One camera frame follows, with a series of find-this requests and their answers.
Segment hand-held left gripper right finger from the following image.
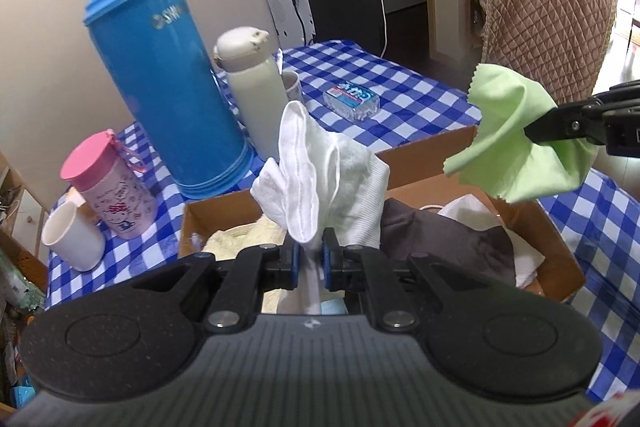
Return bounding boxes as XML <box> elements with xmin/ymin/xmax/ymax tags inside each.
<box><xmin>321</xmin><ymin>227</ymin><xmax>506</xmax><ymax>333</ymax></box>

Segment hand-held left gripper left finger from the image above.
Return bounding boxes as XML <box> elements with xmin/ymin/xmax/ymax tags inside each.
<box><xmin>117</xmin><ymin>241</ymin><xmax>303</xmax><ymax>334</ymax></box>

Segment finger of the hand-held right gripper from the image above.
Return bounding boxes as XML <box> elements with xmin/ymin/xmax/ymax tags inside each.
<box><xmin>524</xmin><ymin>99</ymin><xmax>606</xmax><ymax>144</ymax></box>

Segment light green cloth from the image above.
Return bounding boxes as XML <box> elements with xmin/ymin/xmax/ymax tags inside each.
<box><xmin>444</xmin><ymin>63</ymin><xmax>598</xmax><ymax>202</ymax></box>

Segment yellow fluffy towel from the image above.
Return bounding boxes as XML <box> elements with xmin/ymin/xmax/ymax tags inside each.
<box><xmin>202</xmin><ymin>214</ymin><xmax>291</xmax><ymax>313</ymax></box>

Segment white cloth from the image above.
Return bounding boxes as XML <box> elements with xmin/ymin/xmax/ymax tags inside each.
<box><xmin>437</xmin><ymin>194</ymin><xmax>546</xmax><ymax>288</ymax></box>
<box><xmin>250</xmin><ymin>100</ymin><xmax>390</xmax><ymax>315</ymax></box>

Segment brown cardboard box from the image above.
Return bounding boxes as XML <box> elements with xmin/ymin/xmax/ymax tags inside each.
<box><xmin>178</xmin><ymin>125</ymin><xmax>586</xmax><ymax>303</ymax></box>

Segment dark grey cloth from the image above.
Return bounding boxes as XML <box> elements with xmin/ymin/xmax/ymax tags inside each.
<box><xmin>382</xmin><ymin>198</ymin><xmax>517</xmax><ymax>285</ymax></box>

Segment brown quilted chair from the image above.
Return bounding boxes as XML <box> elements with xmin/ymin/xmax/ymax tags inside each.
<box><xmin>477</xmin><ymin>0</ymin><xmax>618</xmax><ymax>108</ymax></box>

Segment white insulated bottle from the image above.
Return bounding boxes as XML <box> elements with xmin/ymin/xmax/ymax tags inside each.
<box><xmin>212</xmin><ymin>26</ymin><xmax>286</xmax><ymax>162</ymax></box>

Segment clear blue tissue packet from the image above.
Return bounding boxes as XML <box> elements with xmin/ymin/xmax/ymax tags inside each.
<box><xmin>324</xmin><ymin>80</ymin><xmax>380</xmax><ymax>122</ymax></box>

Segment small white cup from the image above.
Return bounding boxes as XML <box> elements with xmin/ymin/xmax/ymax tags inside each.
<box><xmin>281</xmin><ymin>71</ymin><xmax>303</xmax><ymax>108</ymax></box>

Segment blue checkered tablecloth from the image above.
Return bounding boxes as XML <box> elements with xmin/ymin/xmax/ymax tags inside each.
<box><xmin>45</xmin><ymin>39</ymin><xmax>640</xmax><ymax>403</ymax></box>

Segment pink lidded cup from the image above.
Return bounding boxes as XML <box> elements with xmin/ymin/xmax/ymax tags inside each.
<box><xmin>60</xmin><ymin>129</ymin><xmax>160</xmax><ymax>241</ymax></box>

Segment white mug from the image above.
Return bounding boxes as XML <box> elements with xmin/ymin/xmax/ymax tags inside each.
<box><xmin>41</xmin><ymin>199</ymin><xmax>107</xmax><ymax>272</ymax></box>

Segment blue thermos flask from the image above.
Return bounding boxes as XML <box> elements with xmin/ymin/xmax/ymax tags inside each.
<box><xmin>82</xmin><ymin>0</ymin><xmax>253</xmax><ymax>200</ymax></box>

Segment wooden shelf cabinet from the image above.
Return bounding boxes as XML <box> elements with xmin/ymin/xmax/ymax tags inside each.
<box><xmin>0</xmin><ymin>147</ymin><xmax>51</xmax><ymax>408</ymax></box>

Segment red patterned clothing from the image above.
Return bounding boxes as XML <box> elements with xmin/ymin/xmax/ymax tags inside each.
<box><xmin>575</xmin><ymin>389</ymin><xmax>640</xmax><ymax>427</ymax></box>

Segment black power plug cable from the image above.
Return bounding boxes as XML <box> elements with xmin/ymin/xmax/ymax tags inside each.
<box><xmin>287</xmin><ymin>0</ymin><xmax>316</xmax><ymax>45</ymax></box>

